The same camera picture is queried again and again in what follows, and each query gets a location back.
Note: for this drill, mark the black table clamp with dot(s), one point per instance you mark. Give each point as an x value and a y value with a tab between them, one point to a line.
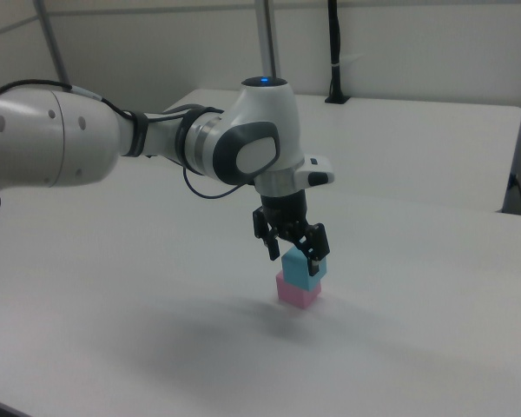
335	43

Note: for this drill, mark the grey metal post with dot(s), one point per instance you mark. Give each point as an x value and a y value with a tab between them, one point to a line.
55	43
267	39

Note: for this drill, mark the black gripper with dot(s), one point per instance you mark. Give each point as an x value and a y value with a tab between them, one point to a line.
284	213

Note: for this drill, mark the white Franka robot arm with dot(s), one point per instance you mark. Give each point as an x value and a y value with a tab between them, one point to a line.
34	139

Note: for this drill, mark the pink cube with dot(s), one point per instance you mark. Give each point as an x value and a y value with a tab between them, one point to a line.
291	296

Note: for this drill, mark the blue cube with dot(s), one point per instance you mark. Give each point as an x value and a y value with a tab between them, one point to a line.
293	269

